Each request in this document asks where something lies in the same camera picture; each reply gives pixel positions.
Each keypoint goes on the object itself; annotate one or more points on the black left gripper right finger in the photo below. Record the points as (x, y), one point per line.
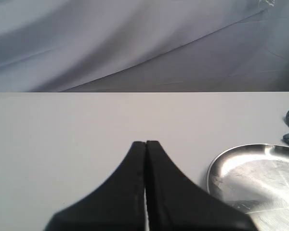
(175, 203)

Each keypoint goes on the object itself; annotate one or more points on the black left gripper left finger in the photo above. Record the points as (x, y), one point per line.
(116, 205)

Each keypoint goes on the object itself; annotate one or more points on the grey fabric backdrop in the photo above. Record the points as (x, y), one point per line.
(144, 45)

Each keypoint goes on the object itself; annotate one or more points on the round stainless steel plate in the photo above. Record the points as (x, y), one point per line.
(254, 179)

